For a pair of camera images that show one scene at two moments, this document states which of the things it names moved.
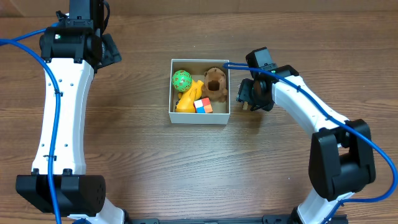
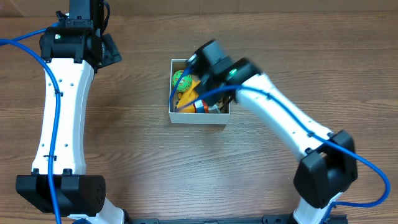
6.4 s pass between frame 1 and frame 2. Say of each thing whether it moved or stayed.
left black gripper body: stayed
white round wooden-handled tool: moved
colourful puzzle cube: stayed
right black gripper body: moved
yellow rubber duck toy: stayed
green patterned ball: stayed
